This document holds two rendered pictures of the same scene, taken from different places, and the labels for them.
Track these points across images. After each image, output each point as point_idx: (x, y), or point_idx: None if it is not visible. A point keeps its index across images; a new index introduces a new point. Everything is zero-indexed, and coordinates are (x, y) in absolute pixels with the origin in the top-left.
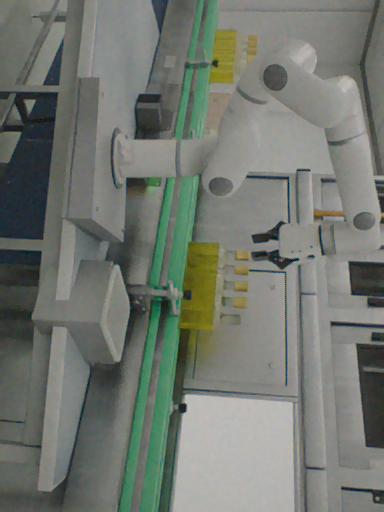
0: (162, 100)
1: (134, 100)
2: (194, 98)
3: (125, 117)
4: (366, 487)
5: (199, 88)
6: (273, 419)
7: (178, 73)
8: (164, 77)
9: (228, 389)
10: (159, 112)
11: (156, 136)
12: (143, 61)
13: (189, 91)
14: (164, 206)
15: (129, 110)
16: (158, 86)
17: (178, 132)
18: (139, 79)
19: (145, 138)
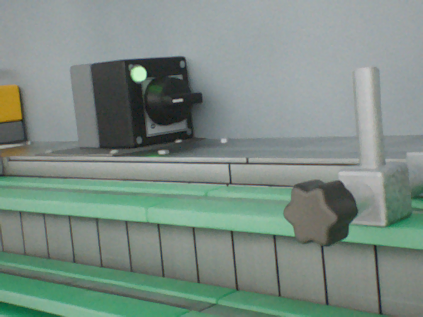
0: (197, 148)
1: (151, 49)
2: (129, 195)
3: (62, 22)
4: None
5: (176, 202)
6: None
7: (340, 155)
8: (347, 144)
9: None
10: (75, 90)
11: (54, 149)
12: (325, 10)
13: (199, 195)
14: None
15: (97, 34)
16: (296, 143)
17: (20, 179)
18: (235, 33)
19: (76, 144)
